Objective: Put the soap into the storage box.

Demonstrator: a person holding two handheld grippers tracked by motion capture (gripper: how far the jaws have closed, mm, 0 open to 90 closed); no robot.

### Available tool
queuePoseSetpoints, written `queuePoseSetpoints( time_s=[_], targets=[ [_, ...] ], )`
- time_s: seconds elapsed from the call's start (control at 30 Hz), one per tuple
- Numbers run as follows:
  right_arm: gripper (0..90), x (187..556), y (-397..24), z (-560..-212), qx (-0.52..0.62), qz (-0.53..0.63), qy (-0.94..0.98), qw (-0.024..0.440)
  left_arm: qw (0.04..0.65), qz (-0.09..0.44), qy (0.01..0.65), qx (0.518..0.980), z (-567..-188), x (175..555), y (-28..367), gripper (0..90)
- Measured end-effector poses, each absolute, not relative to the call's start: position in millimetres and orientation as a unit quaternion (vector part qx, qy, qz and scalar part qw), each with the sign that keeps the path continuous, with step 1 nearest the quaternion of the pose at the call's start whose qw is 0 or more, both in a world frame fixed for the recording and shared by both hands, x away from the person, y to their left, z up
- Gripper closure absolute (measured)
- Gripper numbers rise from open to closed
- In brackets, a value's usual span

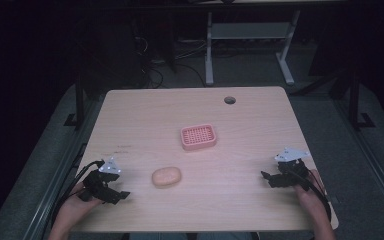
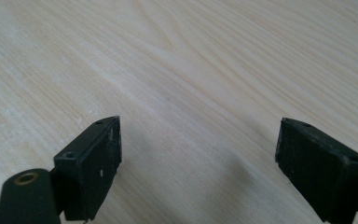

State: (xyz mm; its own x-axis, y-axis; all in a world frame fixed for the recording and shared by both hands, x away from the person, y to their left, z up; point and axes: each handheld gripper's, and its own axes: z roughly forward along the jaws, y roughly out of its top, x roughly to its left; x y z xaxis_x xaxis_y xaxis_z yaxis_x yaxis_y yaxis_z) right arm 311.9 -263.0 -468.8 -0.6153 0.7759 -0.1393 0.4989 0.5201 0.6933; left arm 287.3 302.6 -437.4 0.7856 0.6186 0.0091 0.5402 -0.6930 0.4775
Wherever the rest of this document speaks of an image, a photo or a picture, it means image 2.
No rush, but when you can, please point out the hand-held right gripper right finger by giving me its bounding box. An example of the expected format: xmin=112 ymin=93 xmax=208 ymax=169
xmin=274 ymin=117 xmax=358 ymax=224

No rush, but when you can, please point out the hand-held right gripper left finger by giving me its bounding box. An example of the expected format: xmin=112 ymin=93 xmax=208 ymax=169
xmin=53 ymin=115 xmax=123 ymax=222

